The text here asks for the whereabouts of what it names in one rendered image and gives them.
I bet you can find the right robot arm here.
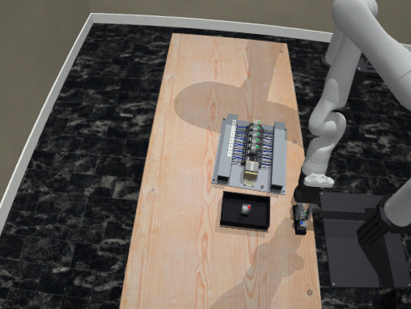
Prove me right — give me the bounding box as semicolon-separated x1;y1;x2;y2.
324;25;344;65

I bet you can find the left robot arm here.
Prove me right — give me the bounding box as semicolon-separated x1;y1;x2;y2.
307;0;411;226

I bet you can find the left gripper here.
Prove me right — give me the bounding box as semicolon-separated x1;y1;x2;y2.
293;156;334;221

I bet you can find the clear relay with blue button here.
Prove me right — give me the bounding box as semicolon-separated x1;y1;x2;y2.
297;220;308;231

